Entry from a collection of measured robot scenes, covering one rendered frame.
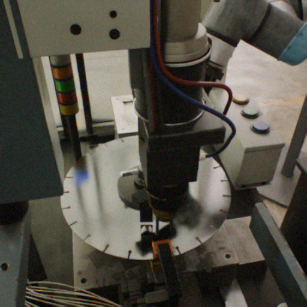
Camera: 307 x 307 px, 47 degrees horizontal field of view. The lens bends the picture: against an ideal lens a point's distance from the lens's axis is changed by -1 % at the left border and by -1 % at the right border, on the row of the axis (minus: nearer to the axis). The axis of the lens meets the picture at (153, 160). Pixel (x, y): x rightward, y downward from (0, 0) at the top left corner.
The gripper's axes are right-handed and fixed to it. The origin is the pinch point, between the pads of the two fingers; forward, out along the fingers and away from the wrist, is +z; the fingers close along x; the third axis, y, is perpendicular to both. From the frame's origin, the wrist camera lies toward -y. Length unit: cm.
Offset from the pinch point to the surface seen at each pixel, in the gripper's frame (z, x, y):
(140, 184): 4.9, -3.0, 7.6
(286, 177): 21, 125, -85
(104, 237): 12.8, -8.3, 15.0
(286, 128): 0, 146, -129
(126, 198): 8.0, -4.8, 8.3
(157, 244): 7.6, -2.3, 21.1
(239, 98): -13.9, 29.3, -25.5
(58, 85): -0.6, -19.7, -18.5
